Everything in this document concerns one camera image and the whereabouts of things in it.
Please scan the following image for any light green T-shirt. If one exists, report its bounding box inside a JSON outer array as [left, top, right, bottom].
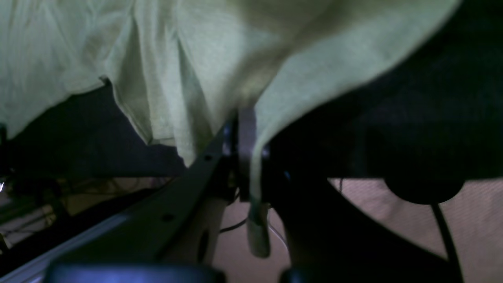
[[0, 0, 460, 258]]

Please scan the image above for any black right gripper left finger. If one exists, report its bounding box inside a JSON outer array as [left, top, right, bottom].
[[1, 115, 238, 283]]

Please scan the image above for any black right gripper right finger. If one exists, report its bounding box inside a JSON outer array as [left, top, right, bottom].
[[260, 146, 464, 283]]

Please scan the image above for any black round caster base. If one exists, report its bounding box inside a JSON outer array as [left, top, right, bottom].
[[384, 178, 465, 205]]

